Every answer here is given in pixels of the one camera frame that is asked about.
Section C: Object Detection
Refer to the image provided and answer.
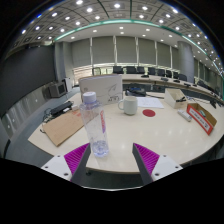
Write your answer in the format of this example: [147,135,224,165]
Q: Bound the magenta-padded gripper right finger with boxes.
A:
[131,142,184,187]

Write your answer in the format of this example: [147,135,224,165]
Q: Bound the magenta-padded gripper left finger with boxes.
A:
[40,142,92,187]

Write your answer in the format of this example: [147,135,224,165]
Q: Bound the clear plastic water bottle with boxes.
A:
[79,91,110,158]

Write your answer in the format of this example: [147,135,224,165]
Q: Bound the brown paper envelope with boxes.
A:
[41,109,85,148]

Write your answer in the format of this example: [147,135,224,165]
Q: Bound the flat round red coaster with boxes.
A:
[142,108,157,118]

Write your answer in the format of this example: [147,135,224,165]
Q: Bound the black power strip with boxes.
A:
[49,100,74,117]

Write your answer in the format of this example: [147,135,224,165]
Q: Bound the white ceramic mug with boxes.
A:
[117,95,139,116]

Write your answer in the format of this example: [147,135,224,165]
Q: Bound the white printed paper sheet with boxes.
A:
[136,96,165,110]

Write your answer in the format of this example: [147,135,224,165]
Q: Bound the white remote control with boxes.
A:
[176,109,193,123]

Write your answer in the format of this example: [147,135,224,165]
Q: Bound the white desk organizer box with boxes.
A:
[164,87,188,110]

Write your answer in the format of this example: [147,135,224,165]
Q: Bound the red-sided cardboard box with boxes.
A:
[186,102,218,136]

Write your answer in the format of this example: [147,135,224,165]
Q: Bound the black desk console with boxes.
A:
[125,85,148,98]

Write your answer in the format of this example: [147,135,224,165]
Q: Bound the grey boxy monitor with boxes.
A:
[43,81,68,99]

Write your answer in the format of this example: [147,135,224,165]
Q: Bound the white copy paper box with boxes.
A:
[78,73,124,106]

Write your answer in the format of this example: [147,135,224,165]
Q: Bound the long curved conference desk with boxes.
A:
[121,73,224,104]

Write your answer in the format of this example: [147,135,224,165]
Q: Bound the black office chairs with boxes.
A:
[112,65,188,83]

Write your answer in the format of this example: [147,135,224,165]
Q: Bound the round ceiling lights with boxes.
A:
[19,0,224,73]

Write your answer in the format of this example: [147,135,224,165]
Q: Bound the black cable bundle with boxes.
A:
[41,107,56,124]

